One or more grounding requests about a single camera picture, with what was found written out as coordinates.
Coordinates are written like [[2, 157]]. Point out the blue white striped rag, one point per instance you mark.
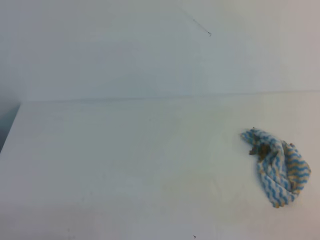
[[281, 169]]

